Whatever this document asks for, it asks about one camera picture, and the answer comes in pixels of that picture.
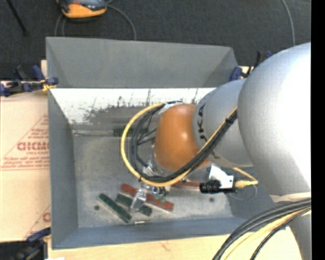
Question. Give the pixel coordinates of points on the dark green flat block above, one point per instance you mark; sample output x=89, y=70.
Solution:
x=115, y=208
x=124, y=200

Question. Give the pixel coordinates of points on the black cylinder on white bracket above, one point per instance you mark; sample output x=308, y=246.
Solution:
x=214, y=186

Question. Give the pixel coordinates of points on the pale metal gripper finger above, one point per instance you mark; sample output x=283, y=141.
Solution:
x=135, y=202
x=141, y=200

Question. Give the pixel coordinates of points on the red-brown flat block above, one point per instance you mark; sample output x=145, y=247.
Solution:
x=162, y=203
x=189, y=184

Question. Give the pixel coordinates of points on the grey metal bin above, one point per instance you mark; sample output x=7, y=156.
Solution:
x=103, y=161

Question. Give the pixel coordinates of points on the brown cardboard board red print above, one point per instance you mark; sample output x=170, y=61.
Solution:
x=21, y=188

